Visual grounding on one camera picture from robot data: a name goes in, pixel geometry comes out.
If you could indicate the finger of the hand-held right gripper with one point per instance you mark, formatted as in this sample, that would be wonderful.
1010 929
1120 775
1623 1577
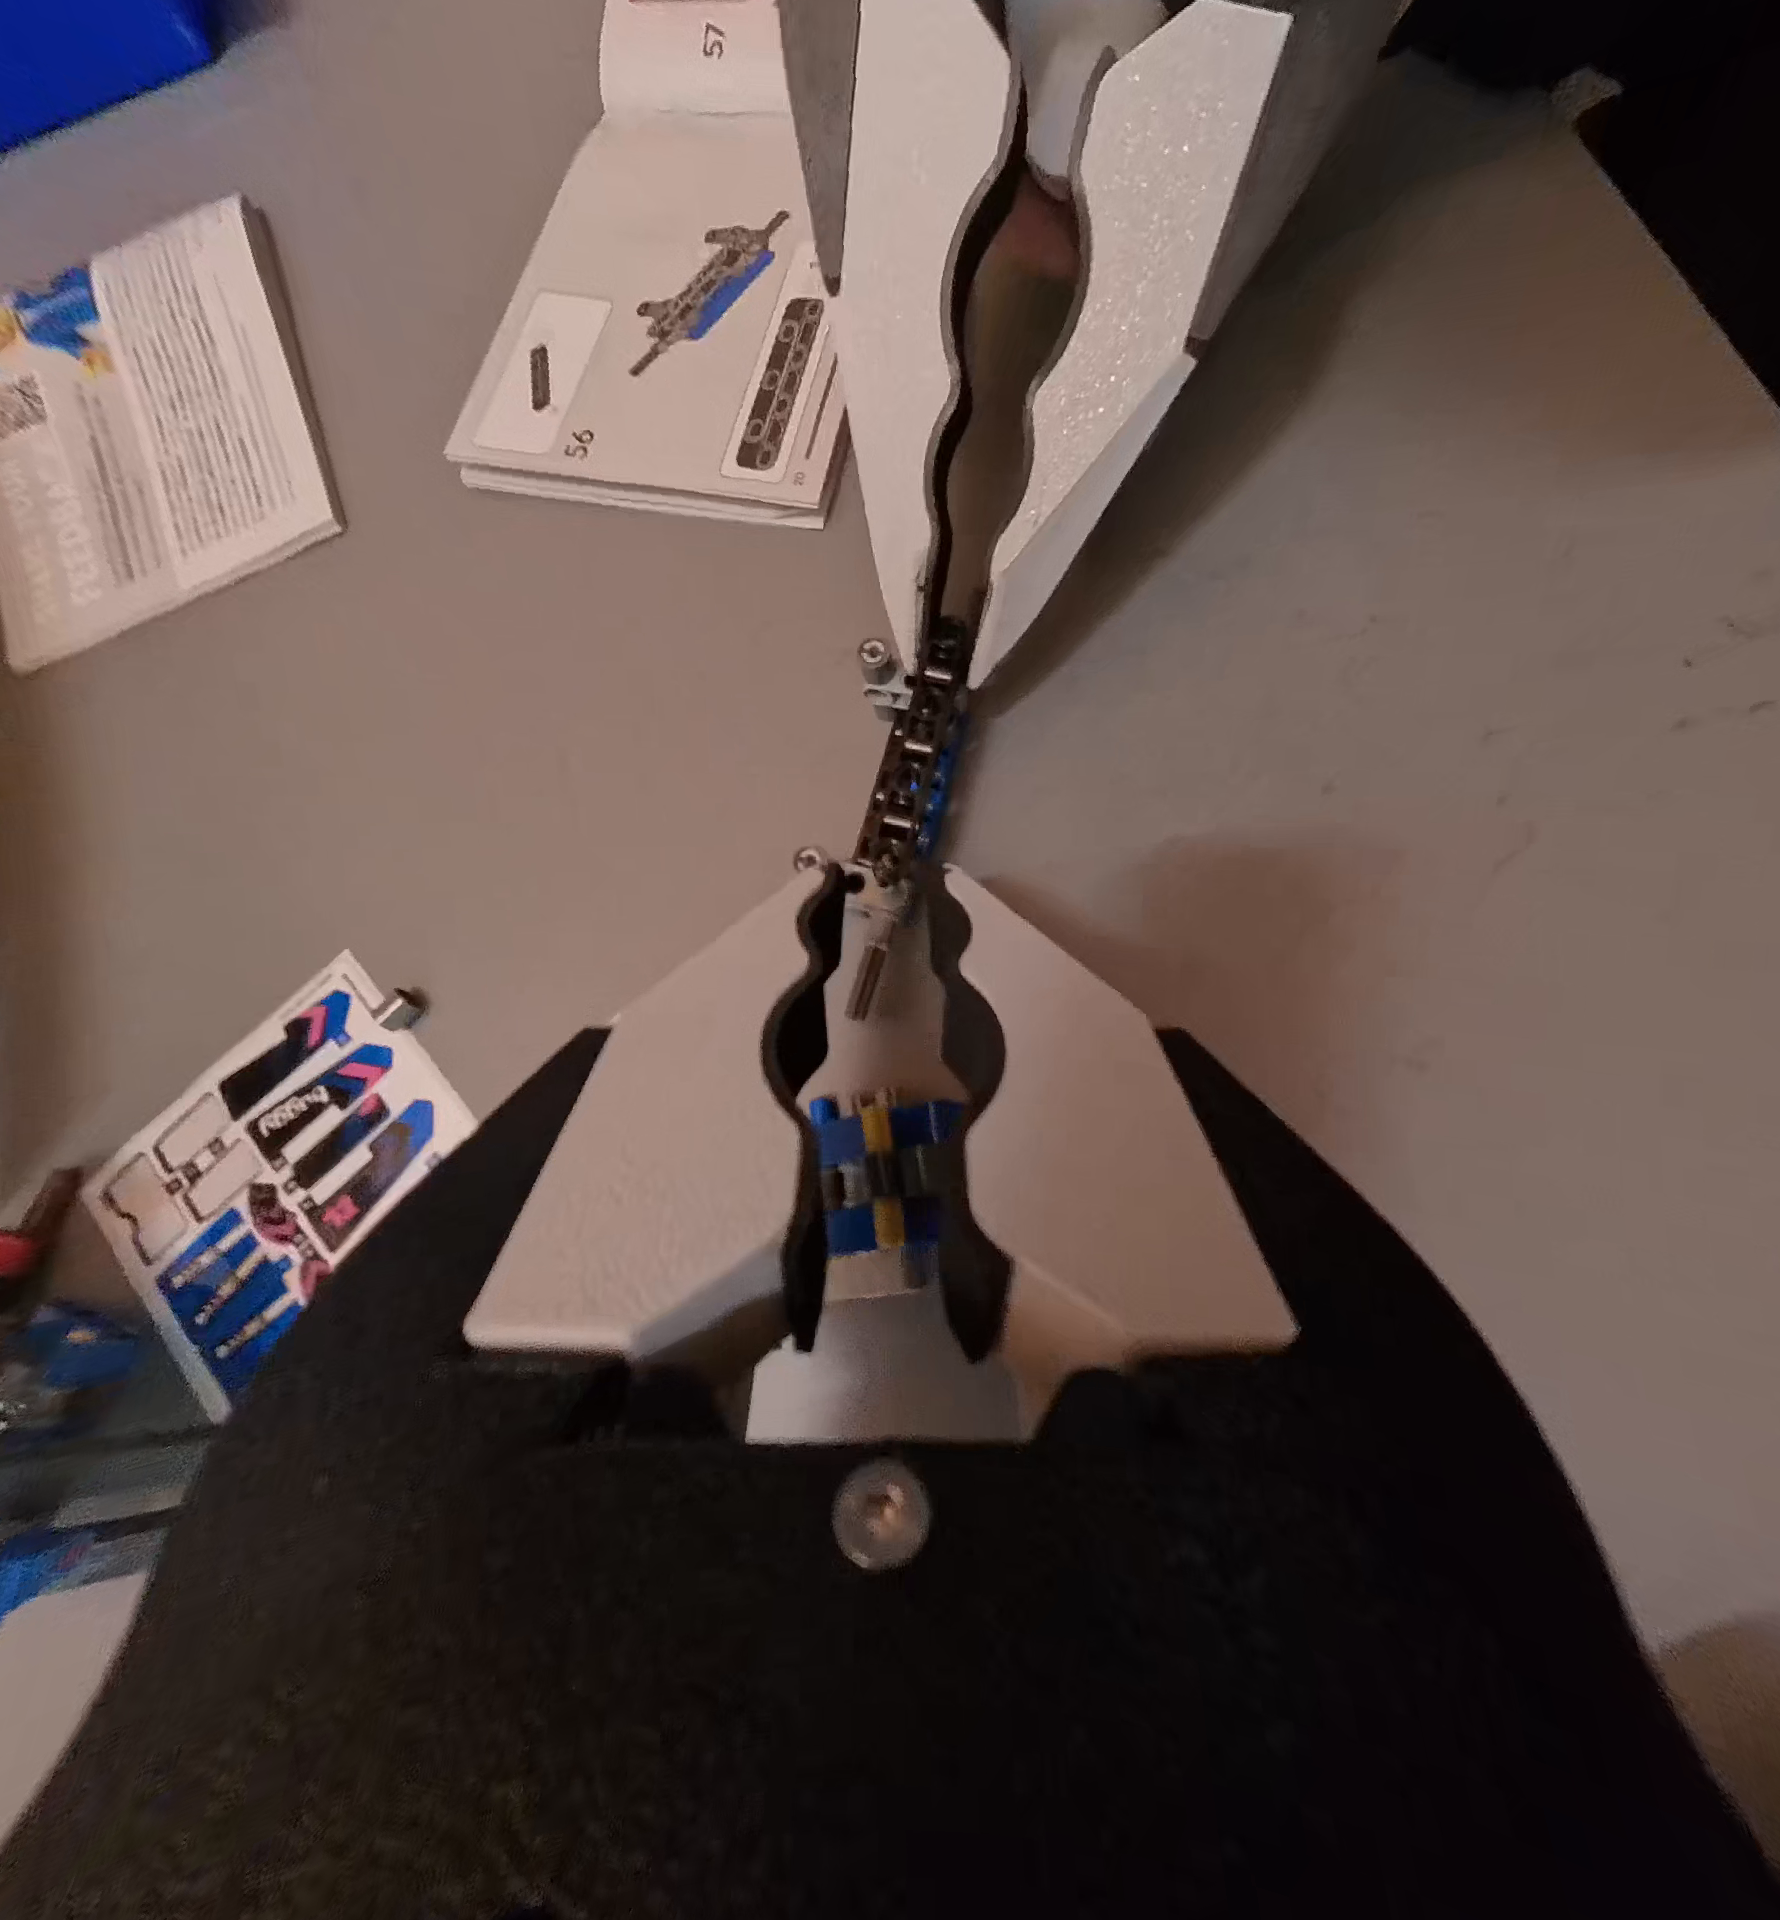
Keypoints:
890 301
1176 195

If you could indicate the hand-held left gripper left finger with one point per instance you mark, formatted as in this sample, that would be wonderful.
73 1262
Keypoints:
633 1169

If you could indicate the open lego instruction booklet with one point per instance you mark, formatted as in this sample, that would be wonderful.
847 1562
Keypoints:
633 346

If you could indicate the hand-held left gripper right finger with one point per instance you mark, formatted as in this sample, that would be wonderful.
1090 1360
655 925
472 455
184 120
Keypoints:
1130 1186

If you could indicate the blue plastic bin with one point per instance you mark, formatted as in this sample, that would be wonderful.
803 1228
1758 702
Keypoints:
49 60

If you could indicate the black and blue lego assembly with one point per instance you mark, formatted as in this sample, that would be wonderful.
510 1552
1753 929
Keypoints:
913 765

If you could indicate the blue and pink sticker sheet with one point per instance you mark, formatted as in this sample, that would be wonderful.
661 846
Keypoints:
260 1169

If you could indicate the white leaflet with lego figure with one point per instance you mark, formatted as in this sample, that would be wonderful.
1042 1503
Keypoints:
139 435

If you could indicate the small grey lego piece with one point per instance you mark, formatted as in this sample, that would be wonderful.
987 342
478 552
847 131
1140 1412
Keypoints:
407 1007

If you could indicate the blue and yellow lego assembly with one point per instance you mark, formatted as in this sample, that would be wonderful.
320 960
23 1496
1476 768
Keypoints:
845 1169

